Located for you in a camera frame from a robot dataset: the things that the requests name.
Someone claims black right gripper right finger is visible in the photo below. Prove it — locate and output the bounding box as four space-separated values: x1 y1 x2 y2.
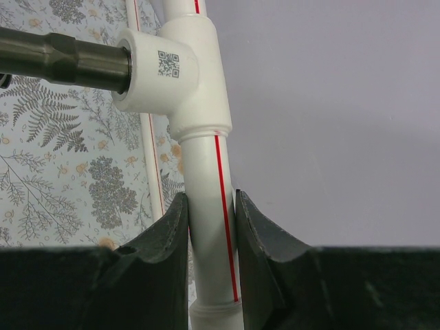
235 190 330 329

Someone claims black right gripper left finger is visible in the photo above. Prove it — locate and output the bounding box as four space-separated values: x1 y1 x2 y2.
69 192 189 329

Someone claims white pipe frame red stripe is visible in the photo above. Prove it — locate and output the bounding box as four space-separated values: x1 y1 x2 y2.
113 1 244 329

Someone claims floral patterned table mat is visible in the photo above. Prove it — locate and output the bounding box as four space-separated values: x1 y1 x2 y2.
0 0 193 330

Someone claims dark grey lever faucet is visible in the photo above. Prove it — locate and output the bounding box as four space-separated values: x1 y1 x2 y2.
1 27 131 94

